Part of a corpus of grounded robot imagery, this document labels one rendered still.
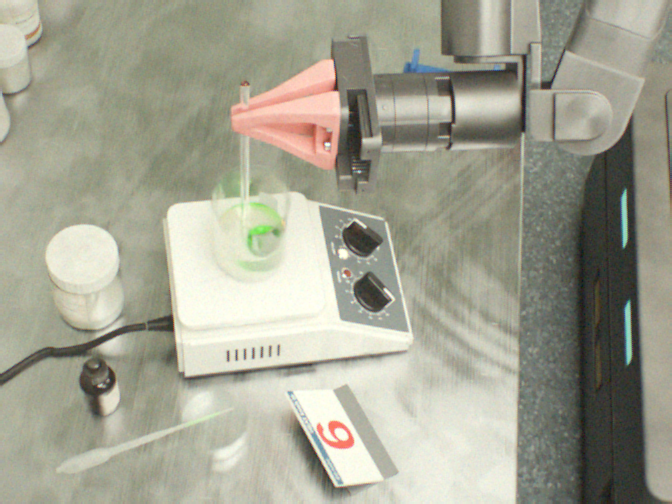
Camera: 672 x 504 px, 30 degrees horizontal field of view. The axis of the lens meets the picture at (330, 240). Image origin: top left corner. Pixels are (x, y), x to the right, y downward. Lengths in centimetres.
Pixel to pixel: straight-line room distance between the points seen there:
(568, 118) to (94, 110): 53
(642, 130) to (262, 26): 68
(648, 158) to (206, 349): 91
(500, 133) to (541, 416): 108
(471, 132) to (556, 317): 115
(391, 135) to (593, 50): 15
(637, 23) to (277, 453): 45
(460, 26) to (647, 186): 89
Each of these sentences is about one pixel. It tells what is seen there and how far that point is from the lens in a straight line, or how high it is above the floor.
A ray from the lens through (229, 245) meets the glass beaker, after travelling 98.
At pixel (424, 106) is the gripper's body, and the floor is 103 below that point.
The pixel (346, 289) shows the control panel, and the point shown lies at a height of 81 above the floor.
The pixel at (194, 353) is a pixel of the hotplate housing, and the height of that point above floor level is 80.
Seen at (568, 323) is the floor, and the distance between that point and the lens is 203.
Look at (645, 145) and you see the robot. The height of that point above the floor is 36.
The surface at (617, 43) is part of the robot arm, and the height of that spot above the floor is 108.
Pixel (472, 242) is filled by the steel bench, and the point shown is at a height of 75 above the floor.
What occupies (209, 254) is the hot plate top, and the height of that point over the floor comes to 84.
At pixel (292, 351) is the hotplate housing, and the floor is 78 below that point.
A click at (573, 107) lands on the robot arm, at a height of 106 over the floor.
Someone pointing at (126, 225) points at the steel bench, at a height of 75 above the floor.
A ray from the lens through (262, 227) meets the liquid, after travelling 101.
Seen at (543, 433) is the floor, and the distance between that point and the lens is 193.
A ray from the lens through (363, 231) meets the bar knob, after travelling 108.
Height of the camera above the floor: 171
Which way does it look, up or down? 57 degrees down
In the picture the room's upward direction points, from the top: 6 degrees clockwise
